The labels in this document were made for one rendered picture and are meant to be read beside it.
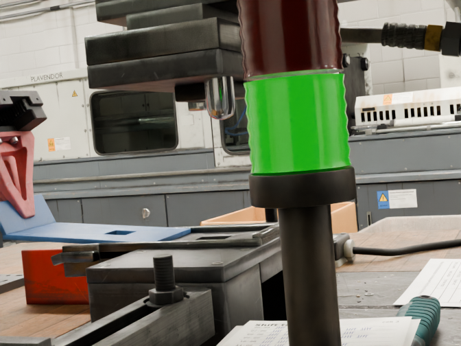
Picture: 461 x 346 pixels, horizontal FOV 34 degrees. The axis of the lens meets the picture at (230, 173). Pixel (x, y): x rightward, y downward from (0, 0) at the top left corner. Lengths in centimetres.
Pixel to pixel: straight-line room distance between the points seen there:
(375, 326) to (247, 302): 10
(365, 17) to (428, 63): 74
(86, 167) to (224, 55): 568
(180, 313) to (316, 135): 18
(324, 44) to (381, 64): 689
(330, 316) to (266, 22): 11
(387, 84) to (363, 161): 208
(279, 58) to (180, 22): 24
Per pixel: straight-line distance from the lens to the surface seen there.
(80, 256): 59
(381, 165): 512
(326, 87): 27
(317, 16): 27
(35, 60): 903
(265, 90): 27
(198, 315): 44
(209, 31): 49
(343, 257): 92
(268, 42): 27
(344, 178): 27
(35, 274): 84
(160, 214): 582
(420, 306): 59
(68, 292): 82
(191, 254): 53
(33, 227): 68
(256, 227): 62
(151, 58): 51
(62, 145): 632
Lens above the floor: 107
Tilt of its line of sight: 3 degrees down
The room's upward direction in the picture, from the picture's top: 5 degrees counter-clockwise
